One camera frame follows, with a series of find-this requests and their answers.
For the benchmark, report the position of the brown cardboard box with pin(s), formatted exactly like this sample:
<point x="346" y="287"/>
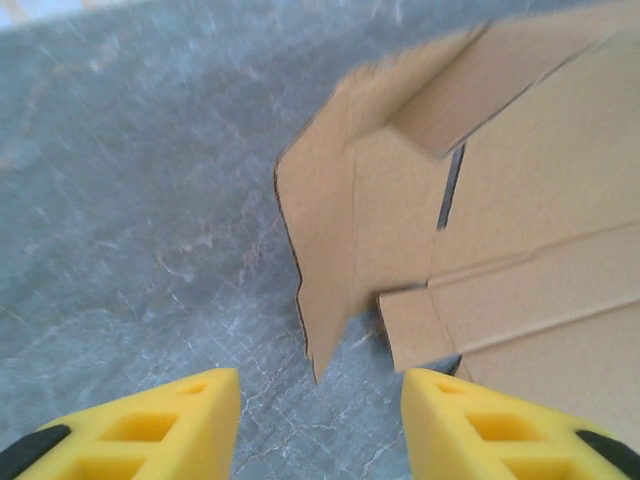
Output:
<point x="525" y="200"/>

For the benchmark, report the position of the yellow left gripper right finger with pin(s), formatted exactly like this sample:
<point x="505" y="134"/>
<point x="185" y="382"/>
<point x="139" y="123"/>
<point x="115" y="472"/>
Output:
<point x="475" y="440"/>

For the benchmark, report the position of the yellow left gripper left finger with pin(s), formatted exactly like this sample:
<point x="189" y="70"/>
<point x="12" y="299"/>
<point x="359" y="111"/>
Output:
<point x="150" y="440"/>

